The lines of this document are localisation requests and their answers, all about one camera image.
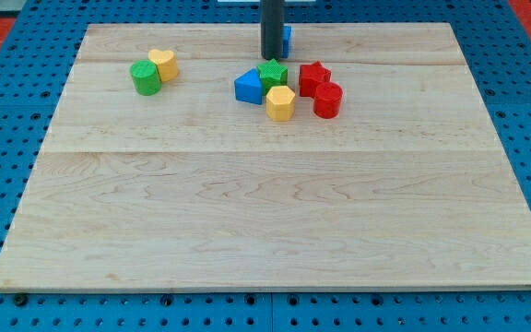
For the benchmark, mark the wooden board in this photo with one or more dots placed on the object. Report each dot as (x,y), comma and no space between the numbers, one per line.
(188,190)

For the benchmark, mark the yellow hexagon block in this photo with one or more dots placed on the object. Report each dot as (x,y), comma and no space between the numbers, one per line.
(280,103)

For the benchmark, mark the blue triangle block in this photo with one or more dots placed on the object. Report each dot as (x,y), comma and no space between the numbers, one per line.
(248,87)

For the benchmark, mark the red cylinder block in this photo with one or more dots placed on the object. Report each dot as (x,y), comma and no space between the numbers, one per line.
(327,100)

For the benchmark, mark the green star block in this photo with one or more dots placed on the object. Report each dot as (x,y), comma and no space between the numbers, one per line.
(272,74)

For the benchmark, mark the red star block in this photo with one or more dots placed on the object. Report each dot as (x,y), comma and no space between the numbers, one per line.
(311,76)

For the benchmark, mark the blue cube block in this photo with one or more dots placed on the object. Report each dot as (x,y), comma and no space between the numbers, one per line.
(287,30)

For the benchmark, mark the yellow heart block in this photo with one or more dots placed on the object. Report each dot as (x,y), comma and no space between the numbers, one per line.
(166,63)

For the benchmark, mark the green cylinder block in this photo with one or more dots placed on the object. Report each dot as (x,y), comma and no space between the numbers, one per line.
(145,76)

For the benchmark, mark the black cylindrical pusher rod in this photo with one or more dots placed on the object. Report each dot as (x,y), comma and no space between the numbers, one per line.
(272,26)

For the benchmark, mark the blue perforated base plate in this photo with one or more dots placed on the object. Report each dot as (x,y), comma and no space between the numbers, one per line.
(36,59)

